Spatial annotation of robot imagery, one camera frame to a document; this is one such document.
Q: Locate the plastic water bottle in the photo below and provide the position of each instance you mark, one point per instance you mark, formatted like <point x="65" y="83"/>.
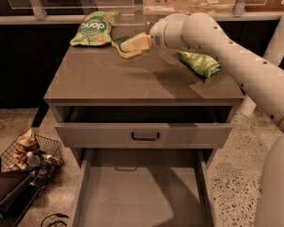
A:
<point x="33" y="160"/>

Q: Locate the dark bin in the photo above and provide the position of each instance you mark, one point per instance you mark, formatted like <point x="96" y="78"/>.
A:
<point x="16" y="196"/>

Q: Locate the grey drawer cabinet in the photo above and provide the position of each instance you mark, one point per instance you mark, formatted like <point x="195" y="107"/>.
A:
<point x="96" y="85"/>

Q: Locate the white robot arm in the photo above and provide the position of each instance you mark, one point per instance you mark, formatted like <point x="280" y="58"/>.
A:
<point x="259" y="77"/>

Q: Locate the green chip bag with logo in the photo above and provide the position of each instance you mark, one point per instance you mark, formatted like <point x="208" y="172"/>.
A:
<point x="95" y="29"/>

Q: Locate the open grey middle drawer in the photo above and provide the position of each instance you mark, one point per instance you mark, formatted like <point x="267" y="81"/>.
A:
<point x="143" y="188"/>

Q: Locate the green and yellow sponge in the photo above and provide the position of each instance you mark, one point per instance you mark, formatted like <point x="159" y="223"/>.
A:
<point x="120" y="42"/>

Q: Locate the green snack bag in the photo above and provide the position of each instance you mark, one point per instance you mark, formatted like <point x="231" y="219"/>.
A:
<point x="201" y="64"/>

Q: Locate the wire basket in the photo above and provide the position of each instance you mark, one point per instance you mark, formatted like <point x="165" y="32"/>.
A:
<point x="41" y="161"/>

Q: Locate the grey top drawer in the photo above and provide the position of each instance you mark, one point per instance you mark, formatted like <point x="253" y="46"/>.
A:
<point x="143" y="135"/>

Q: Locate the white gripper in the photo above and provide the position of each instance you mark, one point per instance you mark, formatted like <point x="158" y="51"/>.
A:
<point x="157" y="35"/>

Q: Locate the crumpled paper bag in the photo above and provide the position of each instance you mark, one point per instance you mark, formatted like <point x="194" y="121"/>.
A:
<point x="27" y="142"/>

